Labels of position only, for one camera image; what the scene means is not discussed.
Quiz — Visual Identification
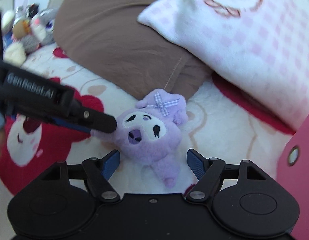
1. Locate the pink storage box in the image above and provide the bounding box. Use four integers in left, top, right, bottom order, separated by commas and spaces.
276, 115, 309, 240

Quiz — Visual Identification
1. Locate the pink checkered pillow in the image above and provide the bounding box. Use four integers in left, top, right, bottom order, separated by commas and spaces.
137, 0, 309, 129

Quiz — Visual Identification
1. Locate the grey bunny plush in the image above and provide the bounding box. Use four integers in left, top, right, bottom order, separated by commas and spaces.
21, 8, 59, 55

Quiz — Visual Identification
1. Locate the brown pillow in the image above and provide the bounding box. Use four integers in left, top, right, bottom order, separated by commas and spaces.
53, 0, 211, 100

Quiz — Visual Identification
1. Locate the purple plush toy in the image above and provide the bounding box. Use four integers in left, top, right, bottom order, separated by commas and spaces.
91, 89, 188, 188

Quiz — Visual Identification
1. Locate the white bear print blanket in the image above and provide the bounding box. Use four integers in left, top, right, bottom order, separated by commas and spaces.
0, 42, 297, 213

